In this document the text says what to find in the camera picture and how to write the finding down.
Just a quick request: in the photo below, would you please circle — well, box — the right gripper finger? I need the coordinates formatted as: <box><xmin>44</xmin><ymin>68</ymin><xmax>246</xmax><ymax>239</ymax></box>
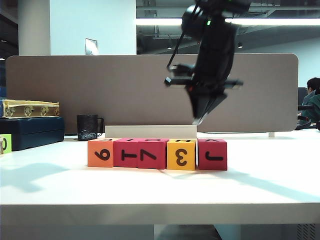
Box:
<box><xmin>187</xmin><ymin>91</ymin><xmax>208</xmax><ymax>125</ymax></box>
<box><xmin>197</xmin><ymin>94</ymin><xmax>228</xmax><ymax>125</ymax></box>

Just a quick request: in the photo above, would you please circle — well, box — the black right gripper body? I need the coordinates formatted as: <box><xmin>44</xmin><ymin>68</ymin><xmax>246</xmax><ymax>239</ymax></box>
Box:
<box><xmin>163</xmin><ymin>77</ymin><xmax>245</xmax><ymax>97</ymax></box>

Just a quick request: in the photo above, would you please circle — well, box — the red foam block A J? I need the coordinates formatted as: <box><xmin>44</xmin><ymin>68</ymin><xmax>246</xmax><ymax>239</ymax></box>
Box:
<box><xmin>197</xmin><ymin>138</ymin><xmax>228</xmax><ymax>172</ymax></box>

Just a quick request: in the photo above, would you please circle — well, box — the yellow foam block H 3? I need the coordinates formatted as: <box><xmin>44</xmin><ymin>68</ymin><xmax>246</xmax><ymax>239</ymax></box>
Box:
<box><xmin>166</xmin><ymin>139</ymin><xmax>197</xmax><ymax>172</ymax></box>

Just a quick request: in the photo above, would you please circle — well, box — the red foam block O R 7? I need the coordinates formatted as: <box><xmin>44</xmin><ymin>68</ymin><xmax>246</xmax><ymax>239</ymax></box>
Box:
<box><xmin>137</xmin><ymin>138</ymin><xmax>168</xmax><ymax>170</ymax></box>

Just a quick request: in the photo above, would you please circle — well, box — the red foam block T I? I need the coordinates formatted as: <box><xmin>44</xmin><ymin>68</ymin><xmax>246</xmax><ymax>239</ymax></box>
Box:
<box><xmin>113</xmin><ymin>138</ymin><xmax>140</xmax><ymax>168</ymax></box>

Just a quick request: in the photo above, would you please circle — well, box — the orange foam block monkey 6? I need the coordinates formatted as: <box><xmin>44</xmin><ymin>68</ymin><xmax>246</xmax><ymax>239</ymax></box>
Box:
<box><xmin>87</xmin><ymin>139</ymin><xmax>115</xmax><ymax>168</ymax></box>

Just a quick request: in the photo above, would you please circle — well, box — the black office chair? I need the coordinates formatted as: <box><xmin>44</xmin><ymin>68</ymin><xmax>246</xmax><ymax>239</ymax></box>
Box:
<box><xmin>296</xmin><ymin>104</ymin><xmax>320</xmax><ymax>132</ymax></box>

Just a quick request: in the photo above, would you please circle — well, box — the brown desk divider panel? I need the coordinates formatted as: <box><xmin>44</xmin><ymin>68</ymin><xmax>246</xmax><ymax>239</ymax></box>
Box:
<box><xmin>4</xmin><ymin>53</ymin><xmax>300</xmax><ymax>133</ymax></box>

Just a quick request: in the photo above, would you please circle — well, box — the seated person dark hair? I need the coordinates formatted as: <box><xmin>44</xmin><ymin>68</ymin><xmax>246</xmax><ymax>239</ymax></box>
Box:
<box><xmin>301</xmin><ymin>77</ymin><xmax>320</xmax><ymax>131</ymax></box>

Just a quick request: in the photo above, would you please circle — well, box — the black mug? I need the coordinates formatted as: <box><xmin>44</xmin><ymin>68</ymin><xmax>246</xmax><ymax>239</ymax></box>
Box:
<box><xmin>76</xmin><ymin>114</ymin><xmax>105</xmax><ymax>142</ymax></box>

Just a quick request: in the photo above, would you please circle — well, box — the yellow patterned box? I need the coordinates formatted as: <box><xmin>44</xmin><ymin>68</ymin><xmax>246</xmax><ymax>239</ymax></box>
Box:
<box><xmin>0</xmin><ymin>99</ymin><xmax>61</xmax><ymax>119</ymax></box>

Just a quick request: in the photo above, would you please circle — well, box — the dark blue case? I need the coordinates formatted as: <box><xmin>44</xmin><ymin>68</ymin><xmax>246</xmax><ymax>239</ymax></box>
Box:
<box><xmin>0</xmin><ymin>116</ymin><xmax>65</xmax><ymax>152</ymax></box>

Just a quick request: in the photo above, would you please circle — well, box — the green foam block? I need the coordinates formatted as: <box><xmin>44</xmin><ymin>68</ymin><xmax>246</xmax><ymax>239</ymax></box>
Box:
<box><xmin>0</xmin><ymin>133</ymin><xmax>13</xmax><ymax>155</ymax></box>

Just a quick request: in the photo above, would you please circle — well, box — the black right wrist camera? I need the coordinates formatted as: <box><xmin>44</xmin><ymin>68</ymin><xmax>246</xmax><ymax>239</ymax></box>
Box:
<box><xmin>169</xmin><ymin>63</ymin><xmax>197</xmax><ymax>78</ymax></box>

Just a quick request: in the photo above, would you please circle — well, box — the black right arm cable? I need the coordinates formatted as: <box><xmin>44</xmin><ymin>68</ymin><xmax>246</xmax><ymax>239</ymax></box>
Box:
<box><xmin>166</xmin><ymin>29</ymin><xmax>188</xmax><ymax>70</ymax></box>

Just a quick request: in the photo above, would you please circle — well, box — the wall sign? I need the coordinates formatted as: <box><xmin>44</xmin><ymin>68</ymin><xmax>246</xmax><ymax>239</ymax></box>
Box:
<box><xmin>84</xmin><ymin>37</ymin><xmax>99</xmax><ymax>56</ymax></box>

